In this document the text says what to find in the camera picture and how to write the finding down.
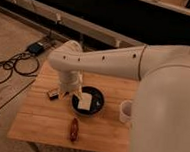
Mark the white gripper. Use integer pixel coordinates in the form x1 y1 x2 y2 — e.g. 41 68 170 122
58 71 84 103

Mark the red pepper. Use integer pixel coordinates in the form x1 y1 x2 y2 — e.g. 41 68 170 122
70 118 79 142

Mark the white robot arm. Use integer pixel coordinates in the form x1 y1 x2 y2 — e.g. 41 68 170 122
49 40 190 152

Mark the white napkin in bowl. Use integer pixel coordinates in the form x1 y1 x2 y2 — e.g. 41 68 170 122
78 93 92 111

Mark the black round bowl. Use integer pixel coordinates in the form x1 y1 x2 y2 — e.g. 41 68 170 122
71 86 105 116

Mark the wooden table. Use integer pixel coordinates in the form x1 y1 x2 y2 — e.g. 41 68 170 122
8 63 138 152

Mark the white cup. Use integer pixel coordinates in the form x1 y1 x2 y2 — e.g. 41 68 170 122
119 100 132 123

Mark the black power adapter box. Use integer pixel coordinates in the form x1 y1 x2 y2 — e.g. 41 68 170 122
26 42 45 56

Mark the black coiled cable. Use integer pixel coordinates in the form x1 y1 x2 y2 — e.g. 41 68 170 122
0 49 42 91

